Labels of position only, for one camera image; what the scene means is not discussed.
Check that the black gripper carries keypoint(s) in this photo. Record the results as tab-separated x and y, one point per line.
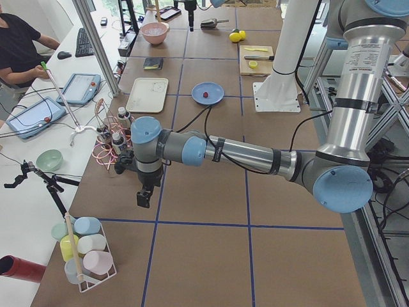
148	179
190	12

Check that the blue plate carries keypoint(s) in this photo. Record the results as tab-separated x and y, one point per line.
214	90

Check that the silver metal scoop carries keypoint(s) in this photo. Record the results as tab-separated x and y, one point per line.
212	23

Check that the pink bowl with ice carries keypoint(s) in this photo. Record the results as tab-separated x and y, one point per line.
155	32

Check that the yellow lemon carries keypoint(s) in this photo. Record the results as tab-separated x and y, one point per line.
242	34
235	37

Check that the dark sauce bottle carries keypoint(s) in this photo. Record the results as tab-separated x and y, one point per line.
124	118
119	143

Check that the white cup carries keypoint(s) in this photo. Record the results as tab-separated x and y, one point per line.
95	242

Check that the yellow plastic knife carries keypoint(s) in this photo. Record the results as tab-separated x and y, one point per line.
256	49

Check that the pink cup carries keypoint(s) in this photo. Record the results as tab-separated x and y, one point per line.
98	262

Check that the wooden cutting board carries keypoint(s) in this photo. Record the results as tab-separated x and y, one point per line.
264	67

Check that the lemon half slice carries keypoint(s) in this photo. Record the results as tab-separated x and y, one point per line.
253	64

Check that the green cup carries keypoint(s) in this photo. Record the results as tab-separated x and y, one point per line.
59	231

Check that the yellow cup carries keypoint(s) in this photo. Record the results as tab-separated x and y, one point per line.
66	248

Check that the white bear tray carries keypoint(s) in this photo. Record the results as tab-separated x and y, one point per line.
147	95

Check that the green bowl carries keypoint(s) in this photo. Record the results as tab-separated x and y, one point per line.
50	160

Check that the grey blue cup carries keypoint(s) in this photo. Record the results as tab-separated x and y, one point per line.
71	271

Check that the black keyboard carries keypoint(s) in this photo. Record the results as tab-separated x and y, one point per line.
83	45

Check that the blue teach pendant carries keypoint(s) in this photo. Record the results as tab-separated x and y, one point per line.
81	88
36	118

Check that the black computer mouse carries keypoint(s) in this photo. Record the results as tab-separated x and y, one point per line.
64	55

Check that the red cylinder bottle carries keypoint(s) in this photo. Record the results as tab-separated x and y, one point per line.
18	268

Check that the person in black shirt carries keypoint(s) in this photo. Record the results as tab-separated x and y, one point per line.
20	61

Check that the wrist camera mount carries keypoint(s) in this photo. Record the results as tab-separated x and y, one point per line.
125	161

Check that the copper wire bottle rack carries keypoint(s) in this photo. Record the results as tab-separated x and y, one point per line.
106	124

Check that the black handled knife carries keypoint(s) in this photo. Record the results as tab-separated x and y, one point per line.
260	58

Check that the aluminium frame post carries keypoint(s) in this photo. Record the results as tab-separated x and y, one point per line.
89	25

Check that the white wire cup rack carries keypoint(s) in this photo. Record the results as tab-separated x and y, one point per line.
87	283

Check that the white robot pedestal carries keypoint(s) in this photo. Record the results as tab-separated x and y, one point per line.
278	92

